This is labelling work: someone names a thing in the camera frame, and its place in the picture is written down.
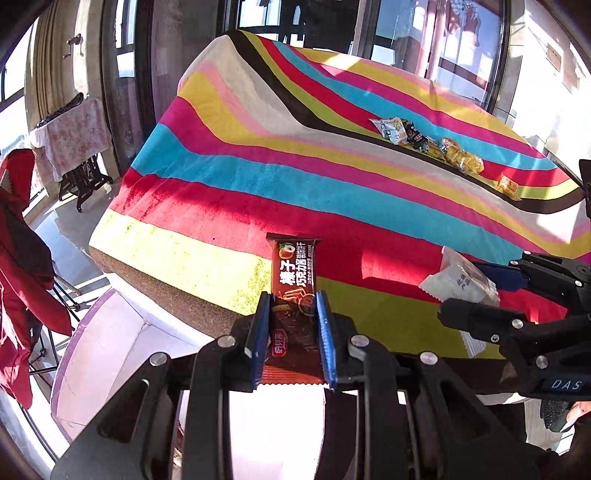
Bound white box with purple rim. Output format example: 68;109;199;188
50;288;326;480

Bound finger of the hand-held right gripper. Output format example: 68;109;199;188
438;298;591;366
471;251;591;320

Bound person's right hand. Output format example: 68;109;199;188
541;399;591;433

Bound black snack packet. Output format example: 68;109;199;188
403;121;428;149

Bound beige curtain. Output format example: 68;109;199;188
28;0;93;121

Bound floral cloth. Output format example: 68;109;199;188
30;97;114;183

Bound brown snack bar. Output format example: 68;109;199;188
261;232;326;386

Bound striped colourful blanket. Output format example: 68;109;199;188
88;30;591;361

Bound yellow white snack packet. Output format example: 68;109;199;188
369;116;409;145

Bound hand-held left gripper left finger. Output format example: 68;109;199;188
51;292;273;480

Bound small green yellow snack packet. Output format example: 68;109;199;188
420;137;446;160

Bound metal chair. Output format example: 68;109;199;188
28;261;86;370

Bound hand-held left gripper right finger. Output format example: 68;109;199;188
315;291;542;480

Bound red jacket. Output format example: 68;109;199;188
0;148;75;409

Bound black iron table stand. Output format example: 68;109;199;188
58;154;114;213

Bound dark cloth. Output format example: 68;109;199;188
34;92;86;127

